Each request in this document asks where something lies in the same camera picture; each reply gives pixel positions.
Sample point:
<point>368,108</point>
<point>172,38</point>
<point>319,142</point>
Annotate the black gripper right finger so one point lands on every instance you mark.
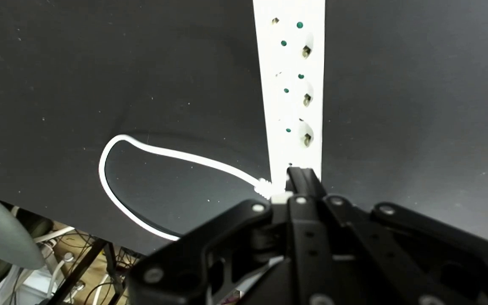
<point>424,255</point>

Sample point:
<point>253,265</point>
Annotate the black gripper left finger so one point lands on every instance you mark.
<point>199,255</point>

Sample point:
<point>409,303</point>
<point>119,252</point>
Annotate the white power strip orange switch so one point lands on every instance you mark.
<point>292,62</point>

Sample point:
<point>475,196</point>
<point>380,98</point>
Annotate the grey rounded chair part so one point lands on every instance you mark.
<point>1,232</point>

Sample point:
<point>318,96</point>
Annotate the black table frame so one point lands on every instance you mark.
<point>85,272</point>

